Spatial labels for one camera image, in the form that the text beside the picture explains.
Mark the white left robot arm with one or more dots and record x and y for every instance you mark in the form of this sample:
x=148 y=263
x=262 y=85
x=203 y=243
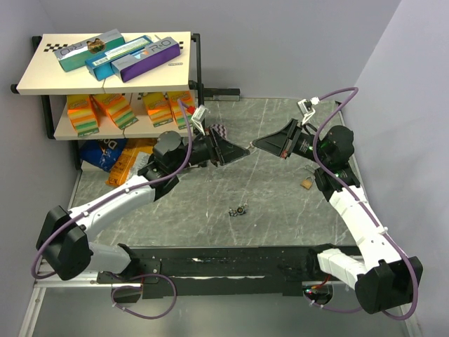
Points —
x=66 y=240

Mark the blue carton box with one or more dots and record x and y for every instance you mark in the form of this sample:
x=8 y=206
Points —
x=100 y=66

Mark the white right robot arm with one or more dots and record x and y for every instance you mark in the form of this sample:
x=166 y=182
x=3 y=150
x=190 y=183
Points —
x=386 y=277

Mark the blue Doritos bag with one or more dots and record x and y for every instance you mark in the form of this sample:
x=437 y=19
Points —
x=102 y=153

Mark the orange snack bag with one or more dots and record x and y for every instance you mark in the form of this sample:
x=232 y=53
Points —
x=133 y=157

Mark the small key bunch on table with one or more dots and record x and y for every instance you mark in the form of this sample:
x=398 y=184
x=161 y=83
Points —
x=238 y=211

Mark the brass padlock long shackle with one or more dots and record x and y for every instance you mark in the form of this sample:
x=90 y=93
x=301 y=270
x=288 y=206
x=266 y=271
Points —
x=310 y=168

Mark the black frame shelf rack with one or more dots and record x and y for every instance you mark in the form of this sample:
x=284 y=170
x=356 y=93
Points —
x=45 y=78

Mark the purple grey R+O box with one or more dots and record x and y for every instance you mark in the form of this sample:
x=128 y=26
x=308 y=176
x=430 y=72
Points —
x=151 y=56

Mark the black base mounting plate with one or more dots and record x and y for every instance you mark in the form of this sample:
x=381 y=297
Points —
x=213 y=271

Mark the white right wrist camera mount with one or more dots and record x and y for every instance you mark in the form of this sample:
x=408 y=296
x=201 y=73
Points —
x=306 y=107

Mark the brass padlock short shackle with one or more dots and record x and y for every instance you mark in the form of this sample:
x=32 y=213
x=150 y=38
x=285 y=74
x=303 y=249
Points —
x=307 y=183

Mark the purple wavy scrub pad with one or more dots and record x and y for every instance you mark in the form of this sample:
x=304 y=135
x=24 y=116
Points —
x=220 y=129

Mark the teal grey R+O box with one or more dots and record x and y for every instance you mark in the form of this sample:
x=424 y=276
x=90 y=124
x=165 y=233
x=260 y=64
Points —
x=73 y=56

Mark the orange green sponge pack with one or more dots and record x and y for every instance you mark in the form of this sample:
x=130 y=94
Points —
x=158 y=109
x=117 y=108
x=182 y=107
x=82 y=114

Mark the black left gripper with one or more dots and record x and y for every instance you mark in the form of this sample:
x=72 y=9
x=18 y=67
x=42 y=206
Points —
x=222 y=151

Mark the black bracket at back wall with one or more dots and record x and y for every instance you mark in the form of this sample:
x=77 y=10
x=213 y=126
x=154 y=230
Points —
x=222 y=94

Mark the aluminium rail frame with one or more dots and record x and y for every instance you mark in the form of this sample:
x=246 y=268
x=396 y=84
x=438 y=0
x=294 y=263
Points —
x=318 y=294

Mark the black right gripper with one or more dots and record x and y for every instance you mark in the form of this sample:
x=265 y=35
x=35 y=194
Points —
x=282 y=142

